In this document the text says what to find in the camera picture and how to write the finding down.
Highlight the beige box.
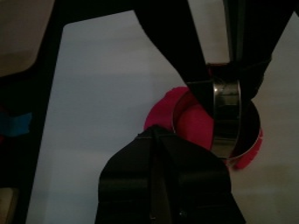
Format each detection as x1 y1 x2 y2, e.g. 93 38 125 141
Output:
0 0 57 79

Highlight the pink play dough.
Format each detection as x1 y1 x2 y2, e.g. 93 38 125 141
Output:
143 86 266 171

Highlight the blue tape piece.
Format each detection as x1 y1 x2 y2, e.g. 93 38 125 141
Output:
0 112 34 137

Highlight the white work mat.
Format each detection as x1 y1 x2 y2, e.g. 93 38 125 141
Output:
24 0 299 224

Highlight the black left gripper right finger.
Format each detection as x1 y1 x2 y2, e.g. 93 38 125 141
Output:
154 125 249 224

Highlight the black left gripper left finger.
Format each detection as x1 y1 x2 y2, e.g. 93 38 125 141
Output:
94 124 162 224

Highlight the round metal ring cutter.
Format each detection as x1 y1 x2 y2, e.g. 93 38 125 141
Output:
171 77 263 161

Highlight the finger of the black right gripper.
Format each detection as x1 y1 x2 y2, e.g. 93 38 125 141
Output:
222 0 299 102
134 0 215 117

